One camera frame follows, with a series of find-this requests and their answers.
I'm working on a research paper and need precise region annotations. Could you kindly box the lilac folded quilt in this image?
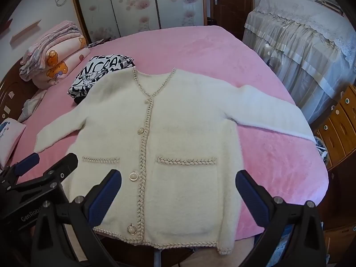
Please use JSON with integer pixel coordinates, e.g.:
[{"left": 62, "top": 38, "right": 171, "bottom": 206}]
[{"left": 19, "top": 20, "right": 86, "bottom": 81}]

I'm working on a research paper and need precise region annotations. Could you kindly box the small grey cloth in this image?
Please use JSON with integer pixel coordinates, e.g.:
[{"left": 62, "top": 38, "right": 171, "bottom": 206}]
[{"left": 18, "top": 90, "right": 47, "bottom": 122}]

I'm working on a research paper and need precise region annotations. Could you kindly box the floral sliding wardrobe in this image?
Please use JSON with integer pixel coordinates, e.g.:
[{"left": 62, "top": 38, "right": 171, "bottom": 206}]
[{"left": 73, "top": 0, "right": 207, "bottom": 42}]

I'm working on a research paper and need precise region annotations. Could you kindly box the dark brown wooden door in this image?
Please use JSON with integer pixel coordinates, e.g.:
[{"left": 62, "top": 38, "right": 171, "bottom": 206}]
[{"left": 210, "top": 0, "right": 253, "bottom": 40}]

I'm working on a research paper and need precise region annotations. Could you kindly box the pink wall shelf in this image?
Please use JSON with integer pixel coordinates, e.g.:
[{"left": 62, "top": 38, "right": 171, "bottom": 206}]
[{"left": 10, "top": 19, "right": 41, "bottom": 44}]

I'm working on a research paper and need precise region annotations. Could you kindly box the pink white pillow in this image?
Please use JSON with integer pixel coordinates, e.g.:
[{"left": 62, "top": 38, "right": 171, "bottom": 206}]
[{"left": 0, "top": 118, "right": 26, "bottom": 169}]

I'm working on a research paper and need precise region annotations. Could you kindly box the beige lace covered furniture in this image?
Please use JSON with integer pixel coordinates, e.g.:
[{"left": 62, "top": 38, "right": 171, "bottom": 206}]
[{"left": 243, "top": 0, "right": 355, "bottom": 123}]

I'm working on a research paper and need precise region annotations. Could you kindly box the pink bear print quilt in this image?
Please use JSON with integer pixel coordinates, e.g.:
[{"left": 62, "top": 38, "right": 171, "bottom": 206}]
[{"left": 32, "top": 36, "right": 91, "bottom": 89}]

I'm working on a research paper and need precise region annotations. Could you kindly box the cream fuzzy cardigan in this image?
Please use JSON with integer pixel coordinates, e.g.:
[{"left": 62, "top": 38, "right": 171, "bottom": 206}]
[{"left": 34, "top": 68, "right": 314, "bottom": 255}]

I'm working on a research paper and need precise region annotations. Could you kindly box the black white patterned folded garment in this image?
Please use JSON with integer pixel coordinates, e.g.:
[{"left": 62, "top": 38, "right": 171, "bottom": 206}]
[{"left": 68, "top": 54, "right": 135, "bottom": 105}]

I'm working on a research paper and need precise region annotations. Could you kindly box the wooden drawer cabinet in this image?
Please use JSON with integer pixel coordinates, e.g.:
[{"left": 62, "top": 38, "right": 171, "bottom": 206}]
[{"left": 314, "top": 84, "right": 356, "bottom": 170}]

